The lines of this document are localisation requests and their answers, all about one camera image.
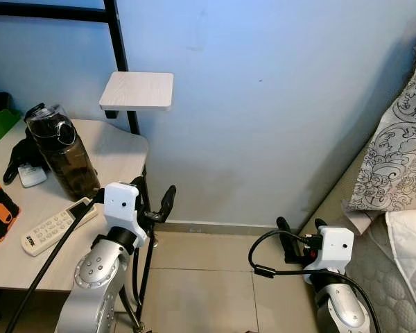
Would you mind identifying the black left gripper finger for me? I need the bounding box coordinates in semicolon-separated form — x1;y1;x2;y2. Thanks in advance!
158;185;177;217
128;176;150;209

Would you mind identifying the dark transparent water bottle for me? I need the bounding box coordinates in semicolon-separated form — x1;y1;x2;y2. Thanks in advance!
24;103;102;203

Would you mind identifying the white remote control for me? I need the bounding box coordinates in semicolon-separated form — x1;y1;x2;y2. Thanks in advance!
21;197;100;258

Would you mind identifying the small white wooden shelf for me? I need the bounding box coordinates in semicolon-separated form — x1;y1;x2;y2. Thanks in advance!
98;71;175;119

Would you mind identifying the small white box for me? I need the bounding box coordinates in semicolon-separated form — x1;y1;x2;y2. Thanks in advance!
18;162;49;189

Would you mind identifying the black cloth item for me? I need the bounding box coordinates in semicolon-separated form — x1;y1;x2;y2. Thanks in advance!
3;134;51;185

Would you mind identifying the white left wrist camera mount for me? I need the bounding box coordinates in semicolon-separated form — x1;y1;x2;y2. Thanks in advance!
102;182;148;248

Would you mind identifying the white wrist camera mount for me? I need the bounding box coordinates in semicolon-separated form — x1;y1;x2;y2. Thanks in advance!
102;182;148;248
303;225;356;282

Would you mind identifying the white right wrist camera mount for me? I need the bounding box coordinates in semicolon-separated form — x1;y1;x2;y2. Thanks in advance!
303;225;356;282

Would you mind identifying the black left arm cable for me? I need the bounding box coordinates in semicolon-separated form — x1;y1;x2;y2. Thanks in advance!
5;200;106;333

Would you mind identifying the black metal frame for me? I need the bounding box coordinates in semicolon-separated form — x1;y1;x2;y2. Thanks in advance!
0;0;158;333

